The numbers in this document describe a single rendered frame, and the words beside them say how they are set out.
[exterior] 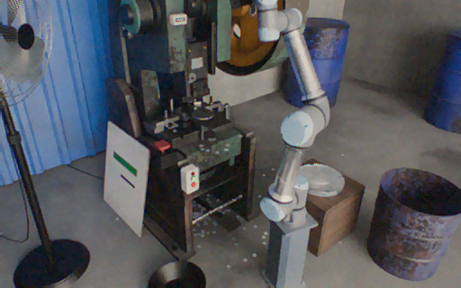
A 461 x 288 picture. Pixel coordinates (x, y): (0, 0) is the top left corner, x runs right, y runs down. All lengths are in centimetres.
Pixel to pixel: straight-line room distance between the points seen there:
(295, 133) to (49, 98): 204
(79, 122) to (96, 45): 63
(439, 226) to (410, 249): 21
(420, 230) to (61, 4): 257
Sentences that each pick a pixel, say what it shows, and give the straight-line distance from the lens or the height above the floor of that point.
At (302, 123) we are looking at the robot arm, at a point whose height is 107.
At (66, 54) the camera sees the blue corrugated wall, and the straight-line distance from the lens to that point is 292.
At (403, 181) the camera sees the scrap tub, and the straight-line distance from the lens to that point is 241.
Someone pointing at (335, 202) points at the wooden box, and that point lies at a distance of 215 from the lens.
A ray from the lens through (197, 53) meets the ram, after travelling 193.
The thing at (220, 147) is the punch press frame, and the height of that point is 61.
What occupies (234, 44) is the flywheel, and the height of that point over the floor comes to 108.
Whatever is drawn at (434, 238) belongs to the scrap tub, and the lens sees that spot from 216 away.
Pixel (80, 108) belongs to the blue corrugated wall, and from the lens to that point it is 305.
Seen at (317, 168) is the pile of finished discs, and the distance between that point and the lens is 235.
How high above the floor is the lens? 165
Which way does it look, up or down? 29 degrees down
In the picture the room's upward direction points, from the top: 1 degrees clockwise
